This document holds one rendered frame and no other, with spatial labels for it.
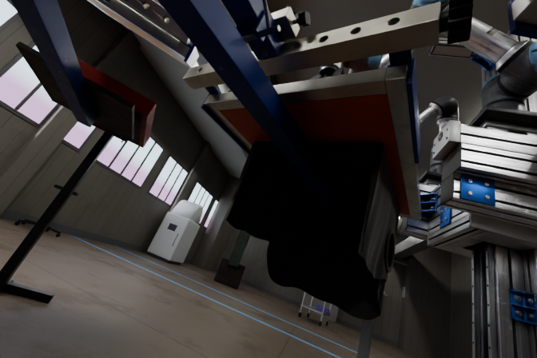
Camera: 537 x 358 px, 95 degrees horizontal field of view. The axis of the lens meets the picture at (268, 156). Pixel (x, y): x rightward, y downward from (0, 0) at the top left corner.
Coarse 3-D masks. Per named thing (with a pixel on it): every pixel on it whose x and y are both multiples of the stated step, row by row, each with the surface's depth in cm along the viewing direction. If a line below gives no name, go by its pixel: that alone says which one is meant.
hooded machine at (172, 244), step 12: (180, 204) 666; (192, 204) 670; (168, 216) 636; (180, 216) 633; (192, 216) 642; (168, 228) 621; (180, 228) 617; (192, 228) 649; (156, 240) 610; (168, 240) 606; (180, 240) 606; (192, 240) 666; (156, 252) 596; (168, 252) 593; (180, 252) 620; (180, 264) 645
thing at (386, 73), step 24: (360, 72) 54; (384, 72) 50; (216, 96) 79; (288, 96) 63; (312, 96) 60; (336, 96) 57; (360, 96) 55; (408, 120) 56; (408, 144) 64; (408, 168) 73; (408, 192) 86; (408, 216) 103
